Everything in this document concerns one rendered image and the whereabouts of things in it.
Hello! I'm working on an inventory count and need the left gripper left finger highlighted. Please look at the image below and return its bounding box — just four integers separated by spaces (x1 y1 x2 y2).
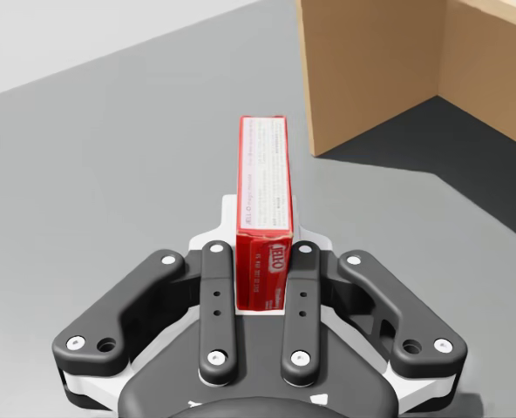
51 194 241 388

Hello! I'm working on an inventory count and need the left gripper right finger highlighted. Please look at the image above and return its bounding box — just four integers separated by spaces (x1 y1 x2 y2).
279 226 468 388

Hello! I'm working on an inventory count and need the red carton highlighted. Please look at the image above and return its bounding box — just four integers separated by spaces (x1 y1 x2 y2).
234 115 295 315

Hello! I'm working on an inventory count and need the tall board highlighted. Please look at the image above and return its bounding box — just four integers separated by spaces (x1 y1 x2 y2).
295 0 516 158

